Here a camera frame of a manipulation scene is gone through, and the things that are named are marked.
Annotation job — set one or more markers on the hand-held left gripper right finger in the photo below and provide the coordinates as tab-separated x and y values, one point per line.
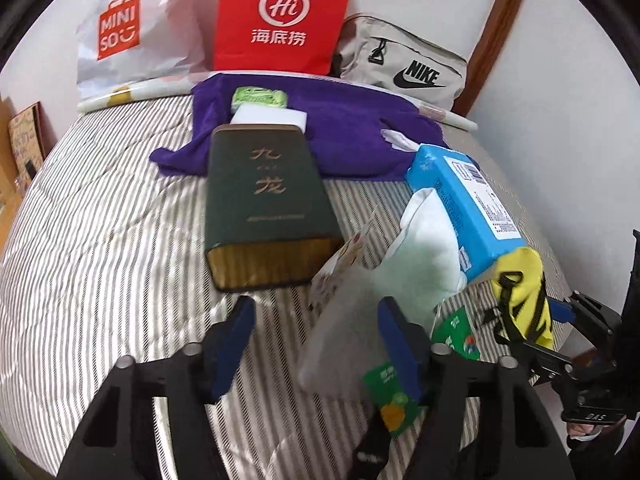
397	350

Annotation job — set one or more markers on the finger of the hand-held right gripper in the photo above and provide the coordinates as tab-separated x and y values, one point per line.
592	317
545	365

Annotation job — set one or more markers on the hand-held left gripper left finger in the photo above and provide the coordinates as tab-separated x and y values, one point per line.
230	350

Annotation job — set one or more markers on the clear plastic bag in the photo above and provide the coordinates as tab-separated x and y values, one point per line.
345	330

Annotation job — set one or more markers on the yellow black striped sock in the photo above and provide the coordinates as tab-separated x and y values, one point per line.
530	270

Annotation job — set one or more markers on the mint white sock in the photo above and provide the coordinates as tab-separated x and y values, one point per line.
430	260

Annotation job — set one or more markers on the white sponge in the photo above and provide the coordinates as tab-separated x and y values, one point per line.
270	119

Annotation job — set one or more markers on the green tissue packet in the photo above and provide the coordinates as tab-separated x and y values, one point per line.
260	98

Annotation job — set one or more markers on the person's right forearm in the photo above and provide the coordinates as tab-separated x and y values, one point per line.
605	455

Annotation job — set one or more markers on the green packet with white logo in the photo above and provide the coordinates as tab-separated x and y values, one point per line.
457	335

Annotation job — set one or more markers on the dark green tin box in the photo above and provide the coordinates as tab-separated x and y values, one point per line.
265	195

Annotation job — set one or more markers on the blue tissue pack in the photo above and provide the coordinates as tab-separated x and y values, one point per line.
465	205

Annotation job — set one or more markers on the striped quilted mattress pad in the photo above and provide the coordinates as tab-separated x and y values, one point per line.
110	220

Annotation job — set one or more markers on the purple towel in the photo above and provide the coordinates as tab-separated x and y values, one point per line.
350	125

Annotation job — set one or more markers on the rolled paper poster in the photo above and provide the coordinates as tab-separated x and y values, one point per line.
130	95

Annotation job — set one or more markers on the wooden nightstand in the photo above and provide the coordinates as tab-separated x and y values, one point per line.
6	170

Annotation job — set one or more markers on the brown patterned book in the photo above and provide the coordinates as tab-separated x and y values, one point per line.
27	135

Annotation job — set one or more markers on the grey sports bag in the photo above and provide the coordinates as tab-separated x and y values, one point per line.
370	50

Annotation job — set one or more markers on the white plastic shopping bag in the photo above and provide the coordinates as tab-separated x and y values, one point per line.
150	5

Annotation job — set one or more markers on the brown wooden door frame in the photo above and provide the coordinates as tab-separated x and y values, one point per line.
495	25

